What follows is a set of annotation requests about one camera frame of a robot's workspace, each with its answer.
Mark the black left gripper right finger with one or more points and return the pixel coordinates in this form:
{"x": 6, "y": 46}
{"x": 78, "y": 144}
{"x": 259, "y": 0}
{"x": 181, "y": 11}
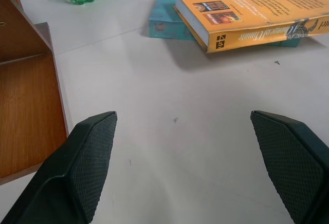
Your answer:
{"x": 290, "y": 167}

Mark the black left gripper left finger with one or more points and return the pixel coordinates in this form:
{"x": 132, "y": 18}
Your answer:
{"x": 64, "y": 172}

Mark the brown wooden bookshelf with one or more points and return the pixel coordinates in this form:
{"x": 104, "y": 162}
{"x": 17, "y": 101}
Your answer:
{"x": 25, "y": 93}

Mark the orange paperback book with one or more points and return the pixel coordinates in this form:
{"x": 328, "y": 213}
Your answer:
{"x": 246, "y": 10}

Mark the teal hardcover book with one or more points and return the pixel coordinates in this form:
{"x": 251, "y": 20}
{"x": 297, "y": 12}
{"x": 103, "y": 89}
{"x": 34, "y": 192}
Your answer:
{"x": 167, "y": 21}

